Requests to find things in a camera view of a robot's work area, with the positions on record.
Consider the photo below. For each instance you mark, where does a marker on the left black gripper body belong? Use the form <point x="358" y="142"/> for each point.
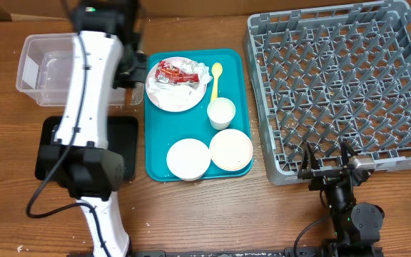
<point x="130" y="69"/>

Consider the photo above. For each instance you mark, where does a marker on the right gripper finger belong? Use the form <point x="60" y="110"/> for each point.
<point x="346" y="152"/>
<point x="309" y="161"/>

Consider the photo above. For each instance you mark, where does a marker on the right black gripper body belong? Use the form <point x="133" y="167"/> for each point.
<point x="325" y="180"/>

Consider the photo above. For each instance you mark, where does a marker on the white bowl with rice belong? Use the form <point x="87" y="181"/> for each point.
<point x="231" y="150"/>

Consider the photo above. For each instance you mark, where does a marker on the small white bowl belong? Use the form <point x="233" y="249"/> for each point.
<point x="188" y="159"/>

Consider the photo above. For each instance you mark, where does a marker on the orange sweet potato stick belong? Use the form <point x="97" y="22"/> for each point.
<point x="128" y="97"/>

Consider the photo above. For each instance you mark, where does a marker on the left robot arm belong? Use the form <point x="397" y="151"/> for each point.
<point x="105" y="57"/>

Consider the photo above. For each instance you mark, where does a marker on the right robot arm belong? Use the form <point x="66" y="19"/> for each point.
<point x="356" y="225"/>

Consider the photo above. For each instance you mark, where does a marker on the grey dishwasher rack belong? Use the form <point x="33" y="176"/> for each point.
<point x="331" y="74"/>

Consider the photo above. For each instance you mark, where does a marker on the red snack wrapper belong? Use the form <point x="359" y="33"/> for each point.
<point x="169" y="74"/>

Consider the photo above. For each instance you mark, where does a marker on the large white plate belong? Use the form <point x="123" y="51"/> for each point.
<point x="191" y="101"/>

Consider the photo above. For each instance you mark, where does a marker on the crumpled white napkin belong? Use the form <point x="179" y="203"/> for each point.
<point x="180" y="94"/>

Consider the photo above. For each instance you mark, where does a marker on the black plastic tray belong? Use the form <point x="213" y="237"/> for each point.
<point x="122" y="139"/>

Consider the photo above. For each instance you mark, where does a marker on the teal serving tray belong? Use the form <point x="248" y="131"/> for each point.
<point x="164" y="128"/>

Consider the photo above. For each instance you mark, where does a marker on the yellow plastic spoon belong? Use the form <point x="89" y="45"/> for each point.
<point x="216" y="70"/>

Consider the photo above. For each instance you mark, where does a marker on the clear plastic bin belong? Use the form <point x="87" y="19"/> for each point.
<point x="46" y="68"/>

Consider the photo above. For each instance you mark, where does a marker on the white paper cup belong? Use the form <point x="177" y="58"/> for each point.
<point x="221" y="112"/>

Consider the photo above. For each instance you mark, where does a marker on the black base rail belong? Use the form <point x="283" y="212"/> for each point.
<point x="288" y="252"/>

